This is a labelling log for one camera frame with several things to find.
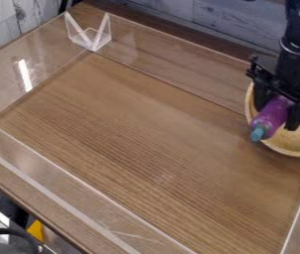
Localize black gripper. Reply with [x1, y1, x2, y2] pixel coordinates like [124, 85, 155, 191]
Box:
[246, 55, 300, 131]

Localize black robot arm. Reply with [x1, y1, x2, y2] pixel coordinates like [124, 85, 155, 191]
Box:
[246, 0, 300, 131]

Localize purple toy eggplant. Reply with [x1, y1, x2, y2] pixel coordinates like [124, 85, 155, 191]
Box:
[249, 95, 293, 142]

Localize brown wooden bowl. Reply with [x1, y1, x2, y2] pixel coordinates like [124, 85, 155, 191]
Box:
[243, 85, 300, 158]

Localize yellow object under table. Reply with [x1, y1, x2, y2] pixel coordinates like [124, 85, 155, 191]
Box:
[27, 220, 45, 241]

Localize black cable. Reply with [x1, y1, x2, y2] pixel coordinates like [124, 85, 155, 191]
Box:
[0, 227, 39, 254]

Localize clear acrylic tray walls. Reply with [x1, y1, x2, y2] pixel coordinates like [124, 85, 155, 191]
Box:
[0, 4, 300, 254]

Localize clear acrylic corner bracket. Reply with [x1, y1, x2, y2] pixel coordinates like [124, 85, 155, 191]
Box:
[64, 13, 111, 53]

